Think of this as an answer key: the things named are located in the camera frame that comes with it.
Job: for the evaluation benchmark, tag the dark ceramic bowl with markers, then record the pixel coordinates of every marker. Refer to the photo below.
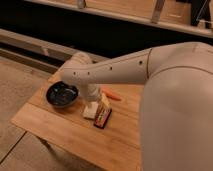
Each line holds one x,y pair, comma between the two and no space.
61,95

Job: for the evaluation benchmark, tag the white sponge block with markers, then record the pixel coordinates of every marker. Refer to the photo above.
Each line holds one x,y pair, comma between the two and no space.
90,113

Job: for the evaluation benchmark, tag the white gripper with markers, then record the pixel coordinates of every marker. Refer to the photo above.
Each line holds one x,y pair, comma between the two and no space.
92,92

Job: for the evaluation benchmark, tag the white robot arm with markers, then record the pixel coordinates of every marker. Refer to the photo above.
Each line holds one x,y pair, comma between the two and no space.
176,110

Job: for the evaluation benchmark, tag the orange carrot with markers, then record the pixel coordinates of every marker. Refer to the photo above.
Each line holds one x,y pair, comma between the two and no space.
110,94

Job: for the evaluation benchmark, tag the wooden shelf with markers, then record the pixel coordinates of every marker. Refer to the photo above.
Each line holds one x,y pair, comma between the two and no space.
169,14

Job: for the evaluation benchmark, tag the wooden table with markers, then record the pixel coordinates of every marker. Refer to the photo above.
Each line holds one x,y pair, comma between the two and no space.
116,147

